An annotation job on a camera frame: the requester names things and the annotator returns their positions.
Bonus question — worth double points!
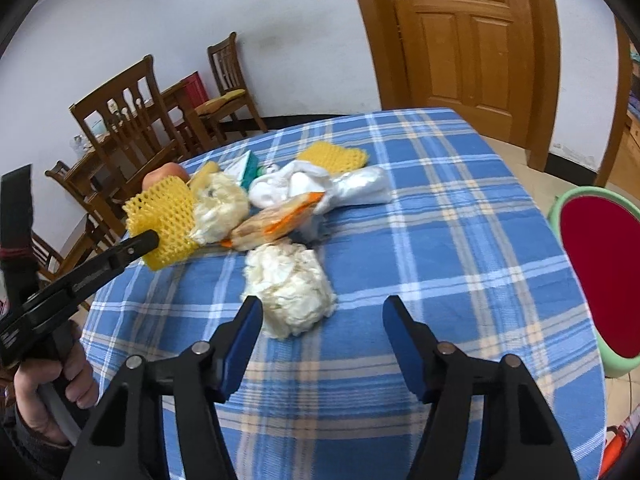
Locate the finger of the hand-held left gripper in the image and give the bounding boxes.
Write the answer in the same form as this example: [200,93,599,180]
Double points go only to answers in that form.
[27,229,160,327]

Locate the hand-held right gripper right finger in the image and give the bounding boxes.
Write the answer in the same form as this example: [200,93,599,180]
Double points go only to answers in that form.
[382,295,576,480]

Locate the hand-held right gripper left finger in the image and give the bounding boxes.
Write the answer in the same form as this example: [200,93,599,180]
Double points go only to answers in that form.
[60,295,264,480]

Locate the yellow foam fruit net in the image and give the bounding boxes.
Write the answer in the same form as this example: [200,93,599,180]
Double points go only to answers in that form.
[297,142,370,173]
[122,176,201,272]

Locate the large white tissue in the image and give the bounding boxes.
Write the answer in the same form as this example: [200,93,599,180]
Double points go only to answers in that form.
[242,242,338,341]

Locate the small white tissue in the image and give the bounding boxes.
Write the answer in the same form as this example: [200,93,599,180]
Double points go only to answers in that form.
[189,172,251,246]

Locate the orange snack wrapper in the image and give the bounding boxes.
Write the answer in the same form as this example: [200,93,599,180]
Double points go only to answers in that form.
[220,192,326,253]

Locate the white plastic bag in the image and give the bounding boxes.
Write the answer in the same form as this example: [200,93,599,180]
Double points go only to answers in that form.
[248,157,333,211]

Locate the clear plastic bag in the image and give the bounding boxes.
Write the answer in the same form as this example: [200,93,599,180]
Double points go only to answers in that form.
[315,166,393,213]

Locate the green bin with red liner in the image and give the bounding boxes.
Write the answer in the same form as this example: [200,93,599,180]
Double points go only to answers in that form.
[547,186,640,378]

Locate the person's left forearm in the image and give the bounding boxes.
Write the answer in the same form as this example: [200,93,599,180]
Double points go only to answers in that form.
[0,400,76,480]

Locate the person's left hand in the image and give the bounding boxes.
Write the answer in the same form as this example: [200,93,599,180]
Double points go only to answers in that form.
[12,330,98,446]

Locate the red apple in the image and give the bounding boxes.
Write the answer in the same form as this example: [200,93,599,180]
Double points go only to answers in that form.
[142,162,191,192]

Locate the blue plaid tablecloth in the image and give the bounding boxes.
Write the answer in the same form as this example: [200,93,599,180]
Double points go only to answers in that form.
[80,106,608,480]

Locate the yellow banana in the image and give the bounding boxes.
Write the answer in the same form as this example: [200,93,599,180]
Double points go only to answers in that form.
[187,160,223,191]

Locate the tall wooden chair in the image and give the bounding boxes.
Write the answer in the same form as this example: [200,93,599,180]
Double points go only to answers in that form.
[69,54,191,171]

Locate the green white cardboard box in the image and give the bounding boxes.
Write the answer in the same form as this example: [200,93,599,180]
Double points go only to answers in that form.
[222,151,261,188]

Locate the yellow seat cushion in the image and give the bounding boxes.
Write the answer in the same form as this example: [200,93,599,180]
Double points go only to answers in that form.
[195,89,247,116]

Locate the wooden chair with cushion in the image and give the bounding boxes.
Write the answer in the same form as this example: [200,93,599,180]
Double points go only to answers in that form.
[192,31,268,143]

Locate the orange white object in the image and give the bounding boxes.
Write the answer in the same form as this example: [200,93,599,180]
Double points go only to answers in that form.
[597,405,640,478]

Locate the wooden door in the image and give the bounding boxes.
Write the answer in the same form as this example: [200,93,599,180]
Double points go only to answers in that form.
[380,0,531,146]

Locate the wooden door frame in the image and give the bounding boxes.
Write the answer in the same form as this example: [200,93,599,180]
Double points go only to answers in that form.
[345,0,563,171]
[592,20,636,188]

